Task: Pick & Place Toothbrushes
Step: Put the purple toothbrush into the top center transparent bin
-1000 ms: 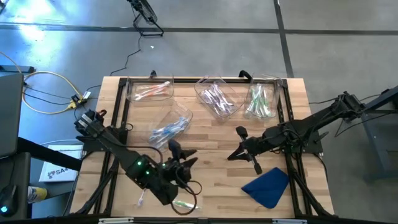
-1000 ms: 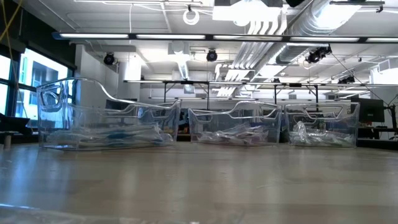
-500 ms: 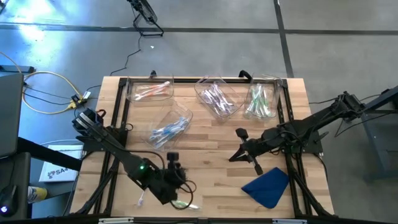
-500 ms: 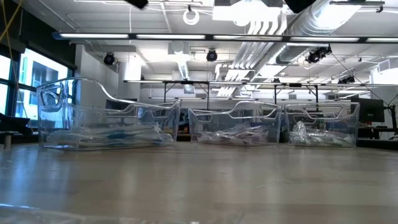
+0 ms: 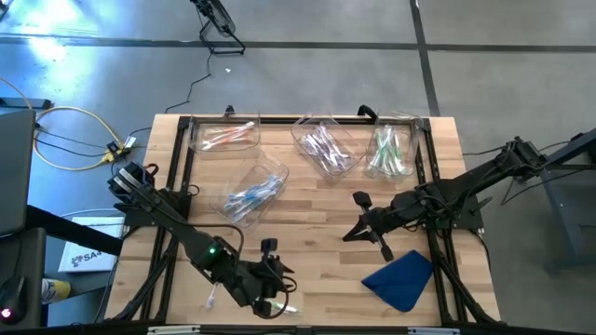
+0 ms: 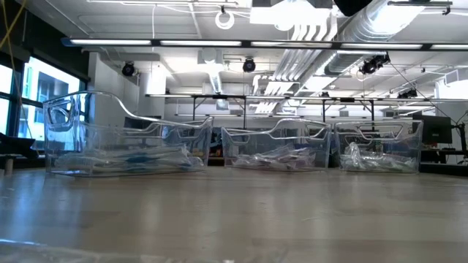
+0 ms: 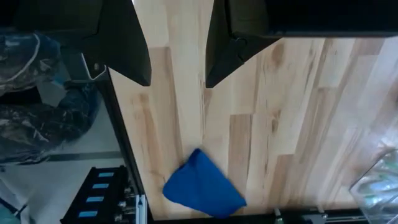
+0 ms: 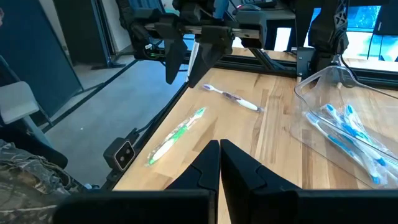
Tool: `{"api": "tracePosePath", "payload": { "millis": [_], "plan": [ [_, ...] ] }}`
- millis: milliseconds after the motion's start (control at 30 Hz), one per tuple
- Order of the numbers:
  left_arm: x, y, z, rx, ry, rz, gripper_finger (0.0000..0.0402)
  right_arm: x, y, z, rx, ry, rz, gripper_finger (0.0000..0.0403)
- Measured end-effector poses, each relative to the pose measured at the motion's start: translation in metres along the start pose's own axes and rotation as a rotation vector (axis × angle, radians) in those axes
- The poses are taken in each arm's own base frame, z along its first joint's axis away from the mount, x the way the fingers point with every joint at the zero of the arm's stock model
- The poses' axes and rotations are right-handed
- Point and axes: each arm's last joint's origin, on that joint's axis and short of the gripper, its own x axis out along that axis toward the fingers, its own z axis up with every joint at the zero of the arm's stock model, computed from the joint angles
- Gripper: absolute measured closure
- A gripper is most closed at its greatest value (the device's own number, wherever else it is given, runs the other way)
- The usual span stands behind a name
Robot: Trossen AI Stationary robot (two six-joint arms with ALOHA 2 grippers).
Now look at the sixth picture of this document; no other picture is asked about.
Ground clear plastic bin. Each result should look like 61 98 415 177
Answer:
42 90 215 179
334 118 424 175
221 117 333 172

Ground ceiling light strip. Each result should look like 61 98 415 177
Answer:
60 36 333 48
339 42 468 51

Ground large glass window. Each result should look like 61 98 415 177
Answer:
0 56 88 145

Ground black computer monitor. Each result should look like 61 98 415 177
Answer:
420 114 453 145

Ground black distant table frame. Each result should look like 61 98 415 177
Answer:
146 93 377 131

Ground white ring ceiling light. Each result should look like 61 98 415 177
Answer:
214 9 236 31

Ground silver air duct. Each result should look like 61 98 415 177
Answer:
321 0 425 77

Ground yellow hanging cable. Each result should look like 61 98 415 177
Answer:
0 0 29 50

